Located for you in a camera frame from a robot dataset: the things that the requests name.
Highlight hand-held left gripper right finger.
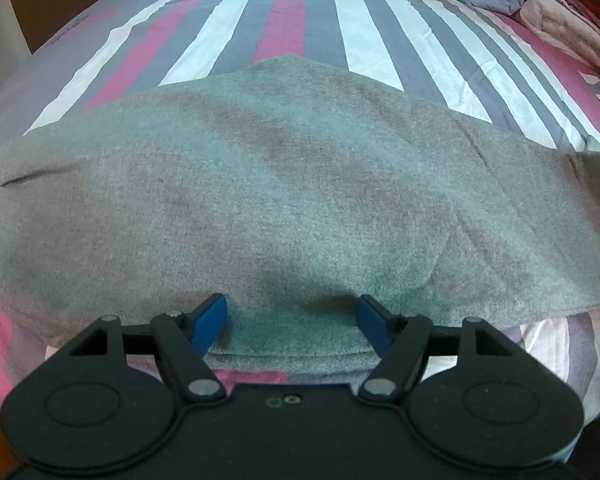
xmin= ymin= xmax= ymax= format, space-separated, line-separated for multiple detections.
xmin=356 ymin=294 xmax=512 ymax=404

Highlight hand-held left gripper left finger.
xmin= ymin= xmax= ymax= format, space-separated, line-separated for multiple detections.
xmin=69 ymin=293 xmax=229 ymax=404

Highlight grey fleece pants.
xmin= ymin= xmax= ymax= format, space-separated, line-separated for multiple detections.
xmin=0 ymin=55 xmax=600 ymax=374

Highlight striped bed sheet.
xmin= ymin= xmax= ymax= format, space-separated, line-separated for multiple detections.
xmin=0 ymin=0 xmax=600 ymax=411

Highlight folded pink blanket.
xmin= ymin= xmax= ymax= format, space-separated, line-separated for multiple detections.
xmin=512 ymin=0 xmax=600 ymax=77

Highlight brown wooden door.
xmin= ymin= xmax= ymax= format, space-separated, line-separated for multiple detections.
xmin=0 ymin=0 xmax=107 ymax=56

